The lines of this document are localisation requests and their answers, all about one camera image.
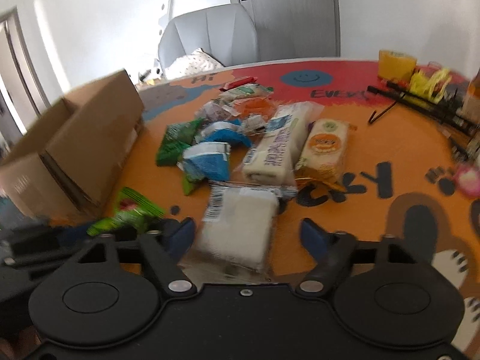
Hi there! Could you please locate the white bread clear package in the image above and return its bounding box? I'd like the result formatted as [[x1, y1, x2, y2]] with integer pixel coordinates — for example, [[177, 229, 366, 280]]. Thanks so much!
[[193, 183, 283, 273]]

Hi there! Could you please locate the yellow plastic bag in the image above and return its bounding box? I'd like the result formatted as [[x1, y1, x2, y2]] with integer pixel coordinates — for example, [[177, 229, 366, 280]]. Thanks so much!
[[409, 67, 452, 103]]

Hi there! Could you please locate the colourful cartoon table mat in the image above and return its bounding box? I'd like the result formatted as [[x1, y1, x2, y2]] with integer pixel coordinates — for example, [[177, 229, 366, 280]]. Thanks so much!
[[112, 58, 480, 350]]

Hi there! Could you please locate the green snack packet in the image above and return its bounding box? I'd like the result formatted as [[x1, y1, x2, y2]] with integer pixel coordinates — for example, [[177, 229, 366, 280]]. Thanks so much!
[[155, 118, 204, 167], [87, 187, 165, 237]]

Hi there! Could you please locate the grey armchair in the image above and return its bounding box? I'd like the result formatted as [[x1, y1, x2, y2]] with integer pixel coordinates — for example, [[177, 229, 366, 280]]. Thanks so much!
[[158, 4, 260, 68]]

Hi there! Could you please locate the orange label rice cake pack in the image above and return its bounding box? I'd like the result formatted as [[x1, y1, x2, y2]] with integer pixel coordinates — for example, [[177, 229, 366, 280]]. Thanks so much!
[[295, 119, 356, 192]]

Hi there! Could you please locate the black folding stand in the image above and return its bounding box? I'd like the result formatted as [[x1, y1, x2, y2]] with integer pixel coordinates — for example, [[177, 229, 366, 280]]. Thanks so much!
[[366, 81, 479, 137]]

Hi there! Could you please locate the green label pastry packet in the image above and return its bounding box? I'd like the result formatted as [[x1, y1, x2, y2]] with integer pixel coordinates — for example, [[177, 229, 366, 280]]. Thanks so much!
[[215, 83, 273, 102]]

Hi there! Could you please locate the orange snack packet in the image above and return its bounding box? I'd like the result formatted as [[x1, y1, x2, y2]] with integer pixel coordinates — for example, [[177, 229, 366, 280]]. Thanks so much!
[[233, 97, 278, 121]]

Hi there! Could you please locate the brown cardboard box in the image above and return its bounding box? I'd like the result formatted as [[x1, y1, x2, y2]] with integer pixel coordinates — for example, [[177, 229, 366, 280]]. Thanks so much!
[[1, 70, 144, 220]]

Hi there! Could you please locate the dark brown cake packet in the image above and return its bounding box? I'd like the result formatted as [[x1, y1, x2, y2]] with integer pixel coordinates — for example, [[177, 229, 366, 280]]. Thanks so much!
[[194, 99, 236, 122]]

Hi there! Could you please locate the white dotted pillow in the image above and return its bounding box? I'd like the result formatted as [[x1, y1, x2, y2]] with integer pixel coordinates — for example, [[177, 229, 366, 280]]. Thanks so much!
[[163, 48, 224, 80]]

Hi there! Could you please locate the grey door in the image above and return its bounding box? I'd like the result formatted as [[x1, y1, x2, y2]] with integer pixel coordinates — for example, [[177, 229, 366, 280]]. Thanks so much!
[[230, 0, 341, 61]]

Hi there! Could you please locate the pink pixel keychain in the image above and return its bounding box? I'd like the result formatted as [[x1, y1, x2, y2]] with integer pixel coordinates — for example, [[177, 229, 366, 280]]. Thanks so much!
[[453, 163, 480, 198]]

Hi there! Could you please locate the long white cake package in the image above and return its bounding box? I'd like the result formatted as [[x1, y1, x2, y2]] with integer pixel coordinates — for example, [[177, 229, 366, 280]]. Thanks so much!
[[241, 102, 325, 185]]

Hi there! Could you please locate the blue snack packet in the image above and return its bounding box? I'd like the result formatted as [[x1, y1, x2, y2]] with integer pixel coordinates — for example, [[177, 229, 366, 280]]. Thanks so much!
[[195, 119, 252, 148], [177, 141, 230, 196]]

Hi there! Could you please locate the red snack bar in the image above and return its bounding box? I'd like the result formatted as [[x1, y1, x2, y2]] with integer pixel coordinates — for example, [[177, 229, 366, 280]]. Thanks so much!
[[220, 76, 257, 92]]

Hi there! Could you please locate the white perforated board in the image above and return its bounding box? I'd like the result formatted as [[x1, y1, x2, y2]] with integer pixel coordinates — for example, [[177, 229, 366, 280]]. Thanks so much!
[[158, 0, 173, 38]]

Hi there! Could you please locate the yellow tape roll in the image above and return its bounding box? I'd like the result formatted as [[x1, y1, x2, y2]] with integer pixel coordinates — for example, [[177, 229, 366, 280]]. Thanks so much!
[[377, 49, 417, 82]]

